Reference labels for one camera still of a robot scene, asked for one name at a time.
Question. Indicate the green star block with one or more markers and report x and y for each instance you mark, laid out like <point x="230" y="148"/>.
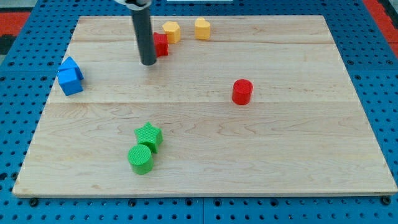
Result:
<point x="149" y="136"/>

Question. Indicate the blue cube block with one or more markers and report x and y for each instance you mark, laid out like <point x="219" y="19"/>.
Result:
<point x="69" y="81"/>

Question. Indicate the yellow hexagon block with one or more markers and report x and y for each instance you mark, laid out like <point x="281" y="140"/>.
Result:
<point x="173" y="32"/>

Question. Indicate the green cylinder block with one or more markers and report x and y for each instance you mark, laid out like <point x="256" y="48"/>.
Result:
<point x="140" y="159"/>

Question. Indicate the red cylinder block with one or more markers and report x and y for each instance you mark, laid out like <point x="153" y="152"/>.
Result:
<point x="242" y="91"/>

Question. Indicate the light wooden board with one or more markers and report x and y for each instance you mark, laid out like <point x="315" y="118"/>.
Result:
<point x="304" y="132"/>

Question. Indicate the yellow heart block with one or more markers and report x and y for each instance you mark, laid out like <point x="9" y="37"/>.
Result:
<point x="202" y="29"/>

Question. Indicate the red star block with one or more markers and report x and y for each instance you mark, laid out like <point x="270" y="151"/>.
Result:
<point x="161" y="44"/>

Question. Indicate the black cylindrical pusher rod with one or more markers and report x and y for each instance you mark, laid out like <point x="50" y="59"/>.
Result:
<point x="144" y="35"/>

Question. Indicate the blue triangle block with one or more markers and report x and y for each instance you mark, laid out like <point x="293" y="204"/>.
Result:
<point x="69" y="63"/>

